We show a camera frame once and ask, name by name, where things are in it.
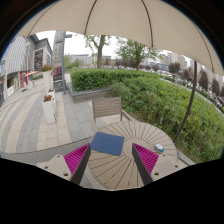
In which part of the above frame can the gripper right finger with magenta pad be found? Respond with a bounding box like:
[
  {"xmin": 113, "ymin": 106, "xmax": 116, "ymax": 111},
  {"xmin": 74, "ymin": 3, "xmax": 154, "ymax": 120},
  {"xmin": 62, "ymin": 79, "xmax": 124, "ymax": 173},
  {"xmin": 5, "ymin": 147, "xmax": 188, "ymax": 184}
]
[{"xmin": 132, "ymin": 143, "xmax": 187, "ymax": 185}]

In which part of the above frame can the trimmed green hedge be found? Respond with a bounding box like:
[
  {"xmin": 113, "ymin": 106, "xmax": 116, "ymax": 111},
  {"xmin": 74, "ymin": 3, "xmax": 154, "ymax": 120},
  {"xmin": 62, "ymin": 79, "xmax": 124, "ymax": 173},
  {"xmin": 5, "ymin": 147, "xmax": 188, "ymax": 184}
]
[{"xmin": 70, "ymin": 69, "xmax": 224, "ymax": 163}]

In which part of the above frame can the beige patio umbrella canopy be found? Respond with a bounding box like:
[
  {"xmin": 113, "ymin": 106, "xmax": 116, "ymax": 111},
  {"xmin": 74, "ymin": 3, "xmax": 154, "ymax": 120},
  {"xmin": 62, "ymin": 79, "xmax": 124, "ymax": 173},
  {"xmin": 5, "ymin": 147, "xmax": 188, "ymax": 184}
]
[{"xmin": 18, "ymin": 0, "xmax": 224, "ymax": 76}]

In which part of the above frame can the white planter box far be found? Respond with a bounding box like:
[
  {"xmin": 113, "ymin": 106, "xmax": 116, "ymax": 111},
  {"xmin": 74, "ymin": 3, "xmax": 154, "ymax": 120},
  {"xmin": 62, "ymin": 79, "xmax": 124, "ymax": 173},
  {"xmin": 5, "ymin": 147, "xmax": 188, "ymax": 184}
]
[{"xmin": 47, "ymin": 89, "xmax": 56, "ymax": 106}]

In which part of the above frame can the tall grey sign pillar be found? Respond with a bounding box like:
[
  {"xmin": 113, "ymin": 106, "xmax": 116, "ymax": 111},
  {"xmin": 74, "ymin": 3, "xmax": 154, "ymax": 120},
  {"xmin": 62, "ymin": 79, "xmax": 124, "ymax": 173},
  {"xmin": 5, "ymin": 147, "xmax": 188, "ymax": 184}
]
[{"xmin": 52, "ymin": 31, "xmax": 72, "ymax": 92}]

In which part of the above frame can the dark blue mouse pad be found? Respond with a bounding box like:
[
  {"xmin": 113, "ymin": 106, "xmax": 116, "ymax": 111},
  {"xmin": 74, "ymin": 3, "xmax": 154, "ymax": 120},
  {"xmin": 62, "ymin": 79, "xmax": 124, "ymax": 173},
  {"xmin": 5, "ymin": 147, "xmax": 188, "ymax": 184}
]
[{"xmin": 91, "ymin": 132, "xmax": 124, "ymax": 156}]

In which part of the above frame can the white planter box near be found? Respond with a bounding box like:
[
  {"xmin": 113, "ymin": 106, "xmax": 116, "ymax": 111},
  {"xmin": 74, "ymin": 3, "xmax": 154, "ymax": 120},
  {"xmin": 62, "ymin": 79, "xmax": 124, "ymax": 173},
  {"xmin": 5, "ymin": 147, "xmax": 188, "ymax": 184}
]
[{"xmin": 42, "ymin": 95, "xmax": 56, "ymax": 124}]

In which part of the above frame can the round slatted beige table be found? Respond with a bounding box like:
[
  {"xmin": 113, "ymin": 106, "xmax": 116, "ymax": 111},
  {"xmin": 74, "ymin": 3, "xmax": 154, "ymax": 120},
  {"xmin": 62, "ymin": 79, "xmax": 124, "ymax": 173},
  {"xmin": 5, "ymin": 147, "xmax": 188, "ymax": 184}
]
[{"xmin": 88, "ymin": 121, "xmax": 178, "ymax": 190}]

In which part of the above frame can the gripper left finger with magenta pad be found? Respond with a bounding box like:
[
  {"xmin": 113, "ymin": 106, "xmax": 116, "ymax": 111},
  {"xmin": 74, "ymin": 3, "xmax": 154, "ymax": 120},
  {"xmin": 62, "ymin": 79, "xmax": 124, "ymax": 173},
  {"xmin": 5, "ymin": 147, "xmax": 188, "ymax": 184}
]
[{"xmin": 38, "ymin": 144, "xmax": 91, "ymax": 185}]

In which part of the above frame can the white planter box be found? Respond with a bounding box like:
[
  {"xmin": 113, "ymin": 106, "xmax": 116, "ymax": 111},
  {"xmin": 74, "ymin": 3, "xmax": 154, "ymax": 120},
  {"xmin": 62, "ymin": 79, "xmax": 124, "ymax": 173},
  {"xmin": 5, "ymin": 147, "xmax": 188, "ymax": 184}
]
[
  {"xmin": 42, "ymin": 95, "xmax": 56, "ymax": 124},
  {"xmin": 47, "ymin": 89, "xmax": 56, "ymax": 106}
]

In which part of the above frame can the white and teal computer mouse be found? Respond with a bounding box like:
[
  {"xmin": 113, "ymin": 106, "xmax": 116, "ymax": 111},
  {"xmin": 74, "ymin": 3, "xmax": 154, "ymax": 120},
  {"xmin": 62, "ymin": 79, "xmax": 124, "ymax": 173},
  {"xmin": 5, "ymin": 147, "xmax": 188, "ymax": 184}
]
[{"xmin": 155, "ymin": 144, "xmax": 164, "ymax": 153}]

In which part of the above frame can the dark curved umbrella pole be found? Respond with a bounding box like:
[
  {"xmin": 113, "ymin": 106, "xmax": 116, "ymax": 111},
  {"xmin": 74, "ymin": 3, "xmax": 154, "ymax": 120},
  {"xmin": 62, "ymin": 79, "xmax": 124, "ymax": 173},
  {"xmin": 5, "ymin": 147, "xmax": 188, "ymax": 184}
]
[{"xmin": 173, "ymin": 61, "xmax": 197, "ymax": 143}]

